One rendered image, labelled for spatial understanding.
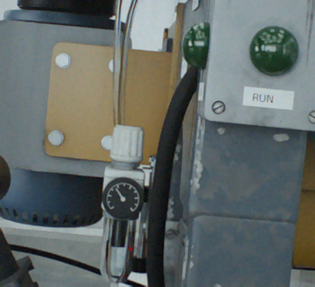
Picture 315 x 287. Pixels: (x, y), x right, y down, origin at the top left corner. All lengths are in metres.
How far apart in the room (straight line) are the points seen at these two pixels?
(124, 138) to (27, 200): 0.25
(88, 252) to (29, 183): 4.82
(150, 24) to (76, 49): 4.81
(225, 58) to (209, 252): 0.13
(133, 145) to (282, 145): 0.23
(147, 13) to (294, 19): 5.24
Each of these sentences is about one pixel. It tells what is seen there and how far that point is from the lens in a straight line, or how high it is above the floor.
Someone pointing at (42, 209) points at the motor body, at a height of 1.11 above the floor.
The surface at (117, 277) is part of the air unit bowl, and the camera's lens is 0.78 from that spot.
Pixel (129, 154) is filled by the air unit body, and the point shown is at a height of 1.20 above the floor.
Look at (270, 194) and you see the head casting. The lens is 0.56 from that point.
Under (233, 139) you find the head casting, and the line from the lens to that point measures 0.55.
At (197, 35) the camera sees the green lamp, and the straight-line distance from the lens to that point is 0.51.
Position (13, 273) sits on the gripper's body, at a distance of 0.73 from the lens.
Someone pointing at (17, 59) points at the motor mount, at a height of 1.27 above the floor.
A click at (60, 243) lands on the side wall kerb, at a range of 5.79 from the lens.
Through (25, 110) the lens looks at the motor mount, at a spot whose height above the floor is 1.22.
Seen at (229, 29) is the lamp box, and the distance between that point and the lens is 0.51.
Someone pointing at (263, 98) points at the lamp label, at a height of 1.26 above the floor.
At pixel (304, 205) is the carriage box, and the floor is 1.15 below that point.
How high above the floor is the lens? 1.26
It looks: 3 degrees down
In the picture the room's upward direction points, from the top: 6 degrees clockwise
